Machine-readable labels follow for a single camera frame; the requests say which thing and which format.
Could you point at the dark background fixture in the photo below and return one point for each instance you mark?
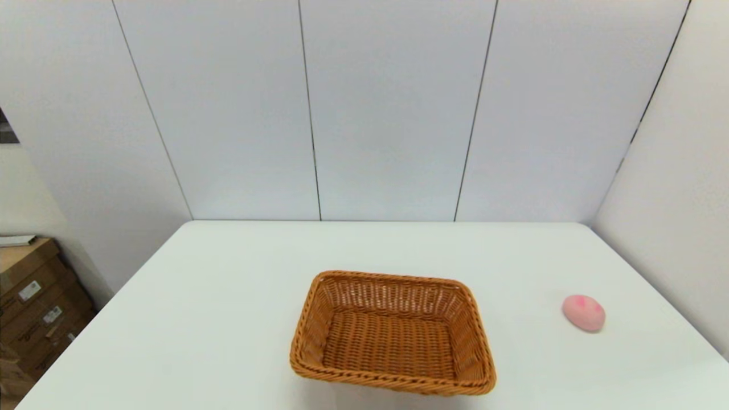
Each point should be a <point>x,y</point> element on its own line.
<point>5,131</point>

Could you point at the pink peach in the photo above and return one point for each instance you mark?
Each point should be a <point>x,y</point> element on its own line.
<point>583,313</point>

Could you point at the brown cardboard box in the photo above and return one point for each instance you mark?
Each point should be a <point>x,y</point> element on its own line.
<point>14,376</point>
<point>62,341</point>
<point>23,256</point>
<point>51,314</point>
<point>17,302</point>

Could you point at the white flat sheet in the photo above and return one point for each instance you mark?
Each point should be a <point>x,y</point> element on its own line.
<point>14,240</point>

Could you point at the orange woven wicker basket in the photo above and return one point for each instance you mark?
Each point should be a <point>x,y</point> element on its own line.
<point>393,341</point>

